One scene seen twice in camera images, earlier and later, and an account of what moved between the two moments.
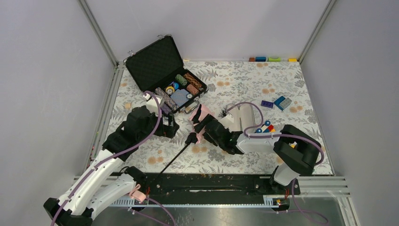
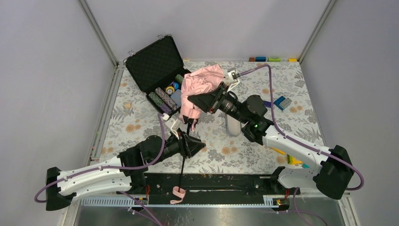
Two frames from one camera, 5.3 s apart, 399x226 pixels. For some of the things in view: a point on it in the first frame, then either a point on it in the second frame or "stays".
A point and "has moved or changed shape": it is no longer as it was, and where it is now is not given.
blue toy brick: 278,100 stays
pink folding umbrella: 200,114 has moved or changed shape
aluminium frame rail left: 112,87 stays
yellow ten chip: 170,90 stays
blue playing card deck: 180,96 stays
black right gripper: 201,126 to 215,100
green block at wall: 272,60 stays
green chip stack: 179,78 stays
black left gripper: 168,125 to 184,144
